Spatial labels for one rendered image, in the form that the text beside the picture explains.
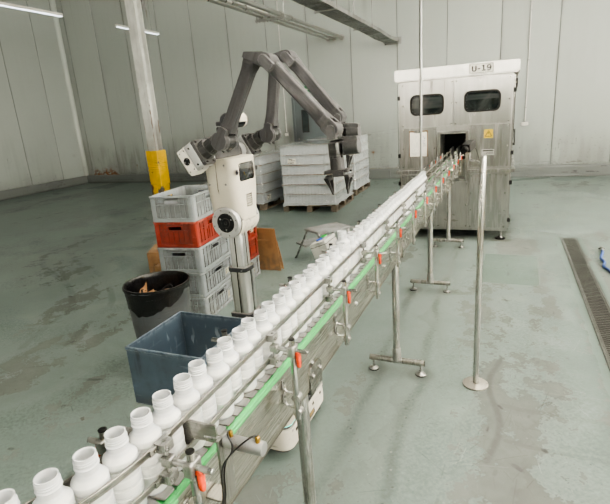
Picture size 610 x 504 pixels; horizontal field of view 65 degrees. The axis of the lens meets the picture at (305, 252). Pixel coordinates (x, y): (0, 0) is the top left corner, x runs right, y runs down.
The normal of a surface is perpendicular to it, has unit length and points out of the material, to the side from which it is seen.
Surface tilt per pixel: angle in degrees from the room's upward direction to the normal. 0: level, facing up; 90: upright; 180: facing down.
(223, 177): 90
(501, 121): 90
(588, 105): 90
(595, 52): 90
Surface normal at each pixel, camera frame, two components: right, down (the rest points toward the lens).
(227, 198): -0.36, 0.46
